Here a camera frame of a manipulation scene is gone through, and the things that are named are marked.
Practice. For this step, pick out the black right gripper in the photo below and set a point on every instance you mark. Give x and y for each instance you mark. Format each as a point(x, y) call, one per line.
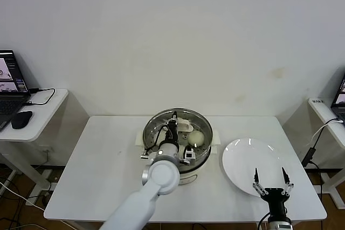
point(276, 200)

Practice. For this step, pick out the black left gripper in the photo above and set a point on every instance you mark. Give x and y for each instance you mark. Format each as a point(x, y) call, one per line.
point(172, 132)

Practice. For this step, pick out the round glass pot lid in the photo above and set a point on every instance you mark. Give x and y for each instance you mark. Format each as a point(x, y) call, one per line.
point(200, 130)

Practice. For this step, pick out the white steamed baozi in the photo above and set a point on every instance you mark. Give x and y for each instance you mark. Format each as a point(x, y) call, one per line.
point(196, 138)

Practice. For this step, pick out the perforated steel steamer basket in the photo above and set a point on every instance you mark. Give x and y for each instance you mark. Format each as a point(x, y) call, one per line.
point(205, 157)

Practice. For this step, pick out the white round plate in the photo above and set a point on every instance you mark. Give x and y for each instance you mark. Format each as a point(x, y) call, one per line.
point(253, 160)

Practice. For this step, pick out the white side desk with label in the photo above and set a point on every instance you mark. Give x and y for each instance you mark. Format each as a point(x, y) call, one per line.
point(323, 114)

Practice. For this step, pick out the white desk label sticker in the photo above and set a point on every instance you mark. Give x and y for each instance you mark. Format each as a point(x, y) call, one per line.
point(318, 102)

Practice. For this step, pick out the dark laptop with grey keyboard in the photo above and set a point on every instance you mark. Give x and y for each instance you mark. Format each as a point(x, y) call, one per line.
point(340, 106)

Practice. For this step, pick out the black computer mouse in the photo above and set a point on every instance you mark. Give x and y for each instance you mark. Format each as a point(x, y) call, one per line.
point(21, 119)

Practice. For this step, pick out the black laptop with lit screen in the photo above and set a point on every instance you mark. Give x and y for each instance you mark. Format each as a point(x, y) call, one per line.
point(10, 103)

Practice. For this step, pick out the white floor power strip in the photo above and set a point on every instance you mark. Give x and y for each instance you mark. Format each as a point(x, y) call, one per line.
point(33, 201)

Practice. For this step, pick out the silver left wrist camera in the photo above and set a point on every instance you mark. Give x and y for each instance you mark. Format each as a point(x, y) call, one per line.
point(189, 155)

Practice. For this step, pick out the white wall socket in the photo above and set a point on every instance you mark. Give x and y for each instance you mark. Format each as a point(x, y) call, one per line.
point(48, 149)

